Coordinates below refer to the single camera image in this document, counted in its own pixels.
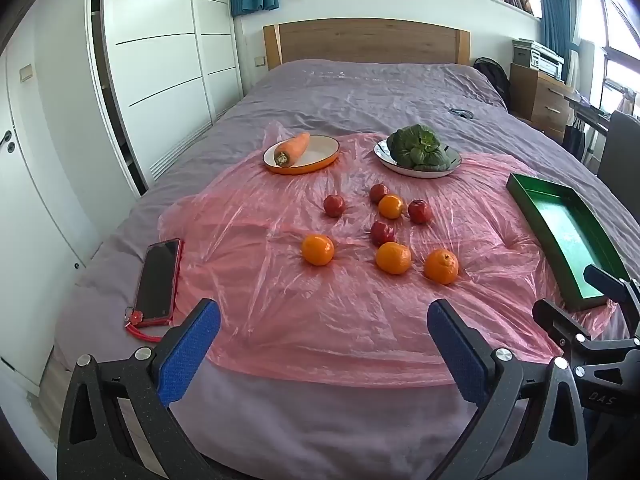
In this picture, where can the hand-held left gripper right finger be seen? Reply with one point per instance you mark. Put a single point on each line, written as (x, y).
(457, 355)

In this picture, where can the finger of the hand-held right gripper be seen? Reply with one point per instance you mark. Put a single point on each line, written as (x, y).
(607, 280)
(560, 321)

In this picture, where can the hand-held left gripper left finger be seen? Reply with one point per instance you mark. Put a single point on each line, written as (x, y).
(190, 355)

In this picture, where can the green rectangular tray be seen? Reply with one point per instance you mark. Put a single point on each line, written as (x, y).
(565, 225)

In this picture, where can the orange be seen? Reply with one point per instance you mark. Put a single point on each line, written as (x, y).
(441, 266)
(391, 206)
(317, 250)
(393, 258)

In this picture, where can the red apple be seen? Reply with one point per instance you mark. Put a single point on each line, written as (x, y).
(334, 205)
(420, 211)
(378, 193)
(383, 233)

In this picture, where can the smartphone in red case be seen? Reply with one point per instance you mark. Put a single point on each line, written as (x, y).
(157, 282)

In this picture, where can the pink plastic sheet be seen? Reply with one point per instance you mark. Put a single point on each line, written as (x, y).
(310, 310)

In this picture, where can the grey chair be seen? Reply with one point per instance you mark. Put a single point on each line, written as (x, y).
(620, 145)

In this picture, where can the dark blue bag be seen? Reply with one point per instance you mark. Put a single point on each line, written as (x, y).
(575, 137)

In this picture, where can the glass desk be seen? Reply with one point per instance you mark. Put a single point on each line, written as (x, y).
(590, 110)

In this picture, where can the white enamel plate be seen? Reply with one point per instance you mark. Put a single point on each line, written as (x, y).
(450, 162)

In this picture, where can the wooden dresser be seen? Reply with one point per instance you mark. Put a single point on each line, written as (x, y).
(537, 97)

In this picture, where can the green bok choy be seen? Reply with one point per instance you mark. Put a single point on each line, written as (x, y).
(417, 147)

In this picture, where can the carrot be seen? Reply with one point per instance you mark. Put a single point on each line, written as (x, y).
(292, 150)

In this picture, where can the black backpack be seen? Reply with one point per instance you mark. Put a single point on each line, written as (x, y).
(492, 80)

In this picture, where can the white printer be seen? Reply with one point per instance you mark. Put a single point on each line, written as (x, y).
(537, 57)

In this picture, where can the orange-rimmed oval plate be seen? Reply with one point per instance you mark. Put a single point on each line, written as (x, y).
(320, 152)

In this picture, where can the white door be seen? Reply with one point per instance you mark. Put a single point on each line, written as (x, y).
(35, 160)

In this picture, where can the white wardrobe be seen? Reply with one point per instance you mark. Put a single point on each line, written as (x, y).
(160, 60)

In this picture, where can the wooden headboard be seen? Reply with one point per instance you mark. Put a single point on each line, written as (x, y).
(367, 40)

